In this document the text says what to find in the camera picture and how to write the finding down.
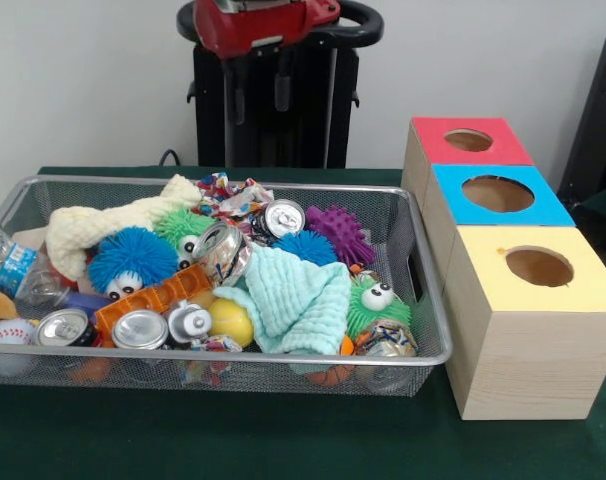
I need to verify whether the long clear bottle blue label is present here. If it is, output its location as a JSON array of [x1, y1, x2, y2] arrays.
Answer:
[[0, 228, 67, 306]]

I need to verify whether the white baseball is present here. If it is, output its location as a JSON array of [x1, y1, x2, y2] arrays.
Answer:
[[0, 319, 38, 347]]

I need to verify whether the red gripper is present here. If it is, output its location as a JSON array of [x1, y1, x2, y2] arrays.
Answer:
[[192, 0, 312, 126]]

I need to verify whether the black upright panel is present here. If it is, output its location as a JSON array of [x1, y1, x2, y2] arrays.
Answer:
[[556, 32, 606, 201]]

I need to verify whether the yellow ball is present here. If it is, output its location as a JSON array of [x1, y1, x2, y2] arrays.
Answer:
[[206, 298, 255, 349]]

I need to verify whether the orange plastic tray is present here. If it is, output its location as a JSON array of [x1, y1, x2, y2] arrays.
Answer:
[[93, 263, 215, 335]]

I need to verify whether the purple spiky ball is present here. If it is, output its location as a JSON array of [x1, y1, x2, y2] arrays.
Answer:
[[305, 204, 377, 269]]

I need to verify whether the green spiky toy with eyes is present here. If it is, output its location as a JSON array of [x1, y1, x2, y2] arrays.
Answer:
[[345, 277, 412, 346]]

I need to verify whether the black drink can silver top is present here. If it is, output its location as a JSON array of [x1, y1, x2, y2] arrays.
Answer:
[[251, 198, 307, 246]]

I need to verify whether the cream knit cloth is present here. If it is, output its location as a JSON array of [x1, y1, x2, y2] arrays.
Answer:
[[43, 173, 202, 281]]

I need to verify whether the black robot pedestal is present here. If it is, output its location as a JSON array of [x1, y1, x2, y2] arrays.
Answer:
[[176, 0, 384, 170]]

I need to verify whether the dark green table cloth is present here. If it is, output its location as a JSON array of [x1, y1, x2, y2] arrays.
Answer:
[[0, 165, 606, 480]]

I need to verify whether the crushed silver can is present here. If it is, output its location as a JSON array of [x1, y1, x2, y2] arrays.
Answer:
[[189, 222, 252, 291]]

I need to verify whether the wooden box with three holes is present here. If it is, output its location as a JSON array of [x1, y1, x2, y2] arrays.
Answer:
[[401, 116, 606, 421]]

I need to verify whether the blue spiky toy with eyes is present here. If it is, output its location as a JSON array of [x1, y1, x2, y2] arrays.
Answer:
[[87, 227, 180, 297]]

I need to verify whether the silver wire mesh bin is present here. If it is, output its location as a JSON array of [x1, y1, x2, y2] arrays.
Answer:
[[0, 174, 453, 399]]

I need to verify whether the mint green cloth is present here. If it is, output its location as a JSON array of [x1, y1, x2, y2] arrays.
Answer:
[[211, 244, 352, 357]]

